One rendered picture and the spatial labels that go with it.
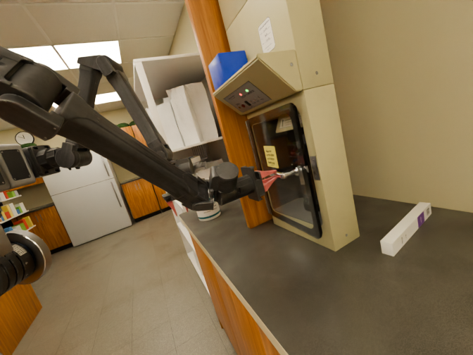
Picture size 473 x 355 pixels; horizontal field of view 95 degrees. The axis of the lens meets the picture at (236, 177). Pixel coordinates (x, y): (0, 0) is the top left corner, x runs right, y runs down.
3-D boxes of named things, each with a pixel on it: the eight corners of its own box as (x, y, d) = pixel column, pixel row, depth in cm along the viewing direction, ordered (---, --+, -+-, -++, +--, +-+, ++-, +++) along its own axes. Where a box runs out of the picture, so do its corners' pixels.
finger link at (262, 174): (280, 163, 64) (254, 173, 61) (286, 186, 65) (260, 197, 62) (267, 163, 70) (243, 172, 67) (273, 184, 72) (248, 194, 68)
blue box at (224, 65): (238, 87, 82) (232, 62, 80) (252, 78, 72) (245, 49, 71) (215, 91, 78) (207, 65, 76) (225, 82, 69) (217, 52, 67)
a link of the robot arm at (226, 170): (191, 186, 64) (192, 211, 58) (188, 158, 55) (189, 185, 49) (231, 183, 66) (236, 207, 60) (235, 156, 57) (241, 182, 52)
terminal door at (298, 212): (272, 213, 92) (248, 119, 84) (323, 240, 63) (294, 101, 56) (269, 214, 92) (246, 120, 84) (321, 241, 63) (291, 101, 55)
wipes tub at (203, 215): (216, 209, 133) (209, 187, 130) (224, 214, 121) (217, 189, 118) (196, 218, 128) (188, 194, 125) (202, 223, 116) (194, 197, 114)
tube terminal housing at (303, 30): (316, 203, 103) (279, 27, 89) (387, 219, 74) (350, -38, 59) (273, 223, 94) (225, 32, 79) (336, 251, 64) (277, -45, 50)
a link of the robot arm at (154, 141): (110, 70, 88) (91, 60, 77) (121, 63, 87) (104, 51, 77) (165, 163, 93) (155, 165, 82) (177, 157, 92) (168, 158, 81)
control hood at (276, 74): (246, 114, 85) (239, 88, 83) (304, 89, 56) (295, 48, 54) (219, 120, 81) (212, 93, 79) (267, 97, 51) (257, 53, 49)
